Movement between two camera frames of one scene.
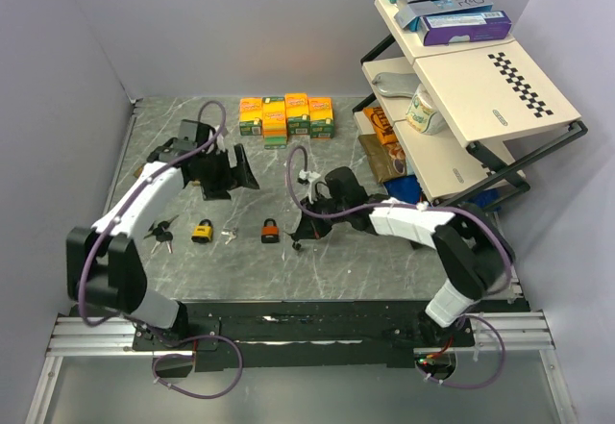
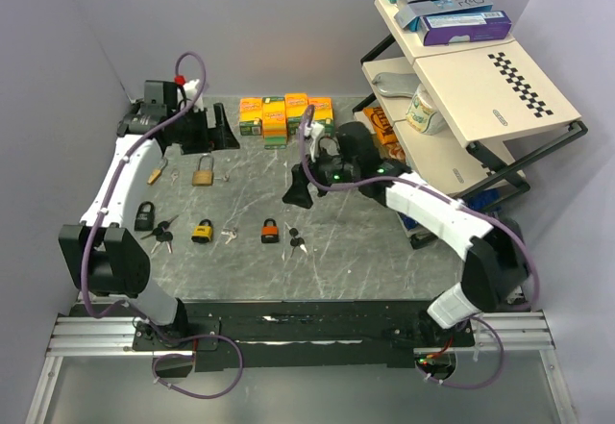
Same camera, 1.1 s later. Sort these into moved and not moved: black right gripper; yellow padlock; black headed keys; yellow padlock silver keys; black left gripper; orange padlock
Moved: black right gripper; black left gripper
Not moved: yellow padlock; black headed keys; yellow padlock silver keys; orange padlock
